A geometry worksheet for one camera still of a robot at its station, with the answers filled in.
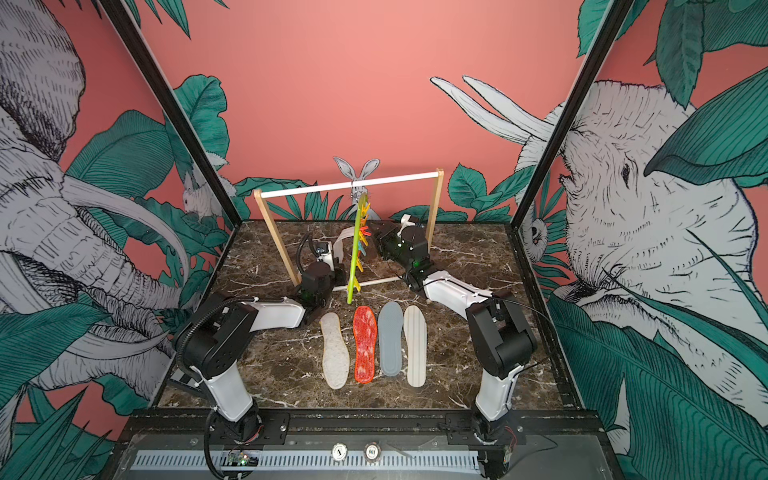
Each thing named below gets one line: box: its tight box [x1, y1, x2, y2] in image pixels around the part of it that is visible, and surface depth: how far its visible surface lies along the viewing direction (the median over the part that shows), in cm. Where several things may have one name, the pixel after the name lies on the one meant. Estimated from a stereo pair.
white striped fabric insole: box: [404, 305, 428, 388], surface depth 91 cm
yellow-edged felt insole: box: [320, 312, 350, 390], surface depth 87 cm
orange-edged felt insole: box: [353, 305, 377, 384], surface depth 90 cm
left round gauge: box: [332, 442, 348, 461], surface depth 73 cm
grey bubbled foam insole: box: [378, 301, 403, 377], surface depth 90 cm
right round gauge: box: [364, 441, 382, 463], surface depth 67 cm
